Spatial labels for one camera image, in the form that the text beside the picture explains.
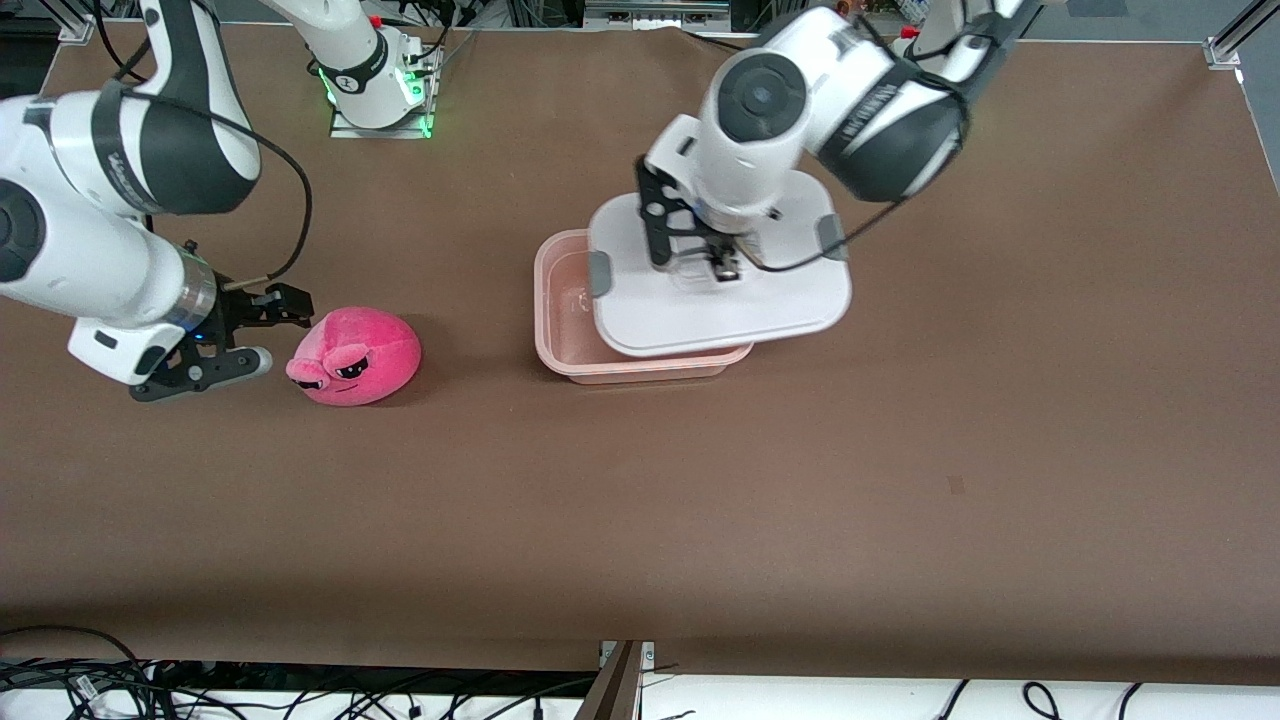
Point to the aluminium profile bar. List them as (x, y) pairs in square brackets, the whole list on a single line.
[(655, 12)]

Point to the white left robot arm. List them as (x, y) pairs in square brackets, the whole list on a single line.
[(870, 110)]

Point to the pink translucent plastic box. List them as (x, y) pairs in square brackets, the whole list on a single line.
[(565, 320)]

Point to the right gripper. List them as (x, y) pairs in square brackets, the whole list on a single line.
[(243, 311)]

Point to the small metal bracket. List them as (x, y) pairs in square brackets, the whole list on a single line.
[(648, 652)]

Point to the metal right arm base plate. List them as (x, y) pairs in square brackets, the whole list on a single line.
[(380, 132)]

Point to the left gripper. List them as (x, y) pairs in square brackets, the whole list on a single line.
[(722, 252)]

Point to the brown paper table cover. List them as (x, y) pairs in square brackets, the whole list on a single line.
[(640, 520)]

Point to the white box lid grey clips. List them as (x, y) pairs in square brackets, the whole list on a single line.
[(720, 320)]

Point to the pink plush toy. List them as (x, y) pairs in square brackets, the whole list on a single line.
[(370, 350)]

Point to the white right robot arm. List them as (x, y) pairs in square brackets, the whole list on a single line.
[(100, 260)]

